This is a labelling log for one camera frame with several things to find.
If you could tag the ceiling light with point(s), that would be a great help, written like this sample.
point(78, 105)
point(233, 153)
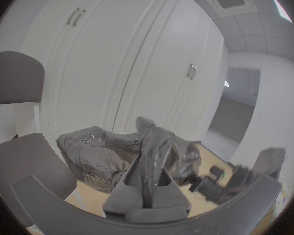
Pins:
point(281, 8)

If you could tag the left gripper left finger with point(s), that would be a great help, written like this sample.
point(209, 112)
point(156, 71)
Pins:
point(123, 194)

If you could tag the black plastic bag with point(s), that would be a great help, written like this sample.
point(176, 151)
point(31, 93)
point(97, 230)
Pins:
point(93, 153)

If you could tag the white wardrobe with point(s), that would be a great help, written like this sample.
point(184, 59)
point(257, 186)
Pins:
point(100, 70)

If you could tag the grey and white chair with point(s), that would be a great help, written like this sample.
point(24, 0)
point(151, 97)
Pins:
point(27, 160)

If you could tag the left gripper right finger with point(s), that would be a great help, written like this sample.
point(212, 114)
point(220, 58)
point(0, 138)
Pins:
point(170, 197)

